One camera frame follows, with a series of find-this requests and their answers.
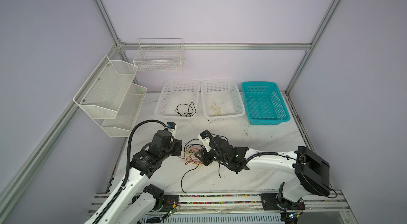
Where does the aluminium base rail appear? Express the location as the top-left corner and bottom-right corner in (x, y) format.
(85, 189), (357, 224)

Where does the cable bundle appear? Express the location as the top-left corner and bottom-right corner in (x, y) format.
(178, 138), (223, 193)

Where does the teal plastic basket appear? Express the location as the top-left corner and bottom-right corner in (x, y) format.
(242, 82), (290, 125)

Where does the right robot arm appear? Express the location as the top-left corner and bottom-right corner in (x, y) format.
(195, 130), (332, 211)

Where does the white wire wall basket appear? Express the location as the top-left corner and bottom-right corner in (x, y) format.
(133, 38), (184, 72)

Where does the white mesh two-tier shelf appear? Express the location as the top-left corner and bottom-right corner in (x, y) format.
(73, 56), (147, 138)

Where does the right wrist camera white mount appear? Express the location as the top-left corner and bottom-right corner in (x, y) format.
(198, 130), (212, 152)

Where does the middle white plastic basket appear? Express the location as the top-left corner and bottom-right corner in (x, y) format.
(200, 79), (246, 122)

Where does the white plastic basket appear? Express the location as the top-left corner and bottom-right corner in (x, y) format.
(200, 79), (246, 122)
(154, 79), (200, 121)

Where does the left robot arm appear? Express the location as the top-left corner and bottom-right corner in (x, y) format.
(86, 120), (182, 224)

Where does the left white plastic basket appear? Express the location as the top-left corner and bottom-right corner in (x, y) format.
(154, 79), (200, 121)

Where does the aluminium frame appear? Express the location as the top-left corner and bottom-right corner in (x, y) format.
(1, 0), (332, 194)

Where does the long black cable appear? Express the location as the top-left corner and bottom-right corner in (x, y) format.
(175, 101), (197, 118)

